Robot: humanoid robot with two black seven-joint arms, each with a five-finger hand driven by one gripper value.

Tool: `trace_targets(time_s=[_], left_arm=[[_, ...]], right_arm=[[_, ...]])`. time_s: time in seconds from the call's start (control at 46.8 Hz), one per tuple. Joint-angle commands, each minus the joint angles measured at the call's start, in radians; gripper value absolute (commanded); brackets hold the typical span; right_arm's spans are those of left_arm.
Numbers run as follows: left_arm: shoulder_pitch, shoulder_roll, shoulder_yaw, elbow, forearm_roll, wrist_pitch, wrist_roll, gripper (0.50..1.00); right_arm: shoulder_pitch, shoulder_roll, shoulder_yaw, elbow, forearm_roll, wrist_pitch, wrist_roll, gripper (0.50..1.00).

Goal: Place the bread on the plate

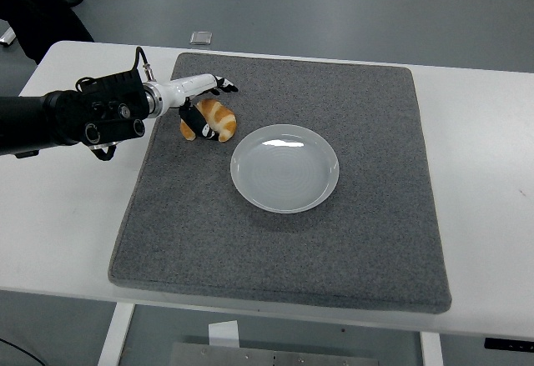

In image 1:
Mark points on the croissant bread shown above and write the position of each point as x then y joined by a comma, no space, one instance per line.
225,120

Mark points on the black table control panel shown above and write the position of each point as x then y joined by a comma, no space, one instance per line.
509,344

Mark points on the grey felt mat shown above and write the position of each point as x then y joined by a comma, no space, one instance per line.
292,257

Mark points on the silver floor socket plate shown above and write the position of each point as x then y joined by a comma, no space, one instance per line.
201,38

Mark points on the person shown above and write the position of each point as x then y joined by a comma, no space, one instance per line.
37,16

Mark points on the grey metal plate with screws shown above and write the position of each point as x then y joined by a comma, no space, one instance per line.
271,355

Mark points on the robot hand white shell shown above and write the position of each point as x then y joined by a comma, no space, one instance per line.
183,86

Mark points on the white neighbouring table leg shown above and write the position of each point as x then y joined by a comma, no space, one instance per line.
6,37

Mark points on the white round plate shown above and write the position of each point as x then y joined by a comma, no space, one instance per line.
283,174

